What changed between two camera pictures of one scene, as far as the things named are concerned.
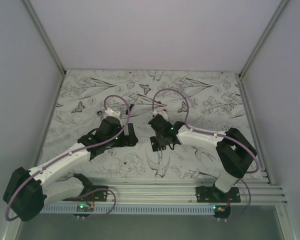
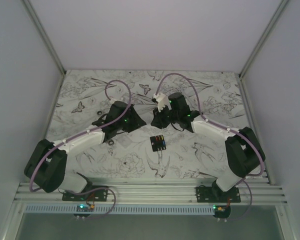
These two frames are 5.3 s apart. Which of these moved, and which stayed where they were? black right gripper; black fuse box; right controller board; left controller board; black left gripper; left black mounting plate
Moved: black right gripper; black left gripper
Stayed: left black mounting plate; left controller board; black fuse box; right controller board
